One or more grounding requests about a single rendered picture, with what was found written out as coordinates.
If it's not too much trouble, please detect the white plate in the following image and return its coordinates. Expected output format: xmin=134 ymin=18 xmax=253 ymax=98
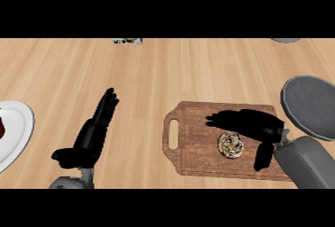
xmin=0 ymin=100 xmax=35 ymax=174

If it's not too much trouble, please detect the grey round object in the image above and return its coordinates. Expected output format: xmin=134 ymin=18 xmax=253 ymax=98
xmin=270 ymin=37 xmax=302 ymax=44

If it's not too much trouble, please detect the swirled brown cupcake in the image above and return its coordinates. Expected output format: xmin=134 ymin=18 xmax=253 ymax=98
xmin=217 ymin=130 xmax=245 ymax=160

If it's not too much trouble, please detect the brown wooden cutting board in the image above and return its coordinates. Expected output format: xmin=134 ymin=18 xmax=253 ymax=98
xmin=160 ymin=100 xmax=295 ymax=182

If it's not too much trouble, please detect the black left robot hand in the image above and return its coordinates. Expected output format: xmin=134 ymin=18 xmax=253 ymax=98
xmin=50 ymin=87 xmax=121 ymax=170

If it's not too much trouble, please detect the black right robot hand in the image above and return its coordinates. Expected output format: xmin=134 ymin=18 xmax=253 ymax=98
xmin=203 ymin=108 xmax=284 ymax=172

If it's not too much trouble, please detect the small printed box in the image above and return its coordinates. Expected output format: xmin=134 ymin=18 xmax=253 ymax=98
xmin=110 ymin=37 xmax=144 ymax=45

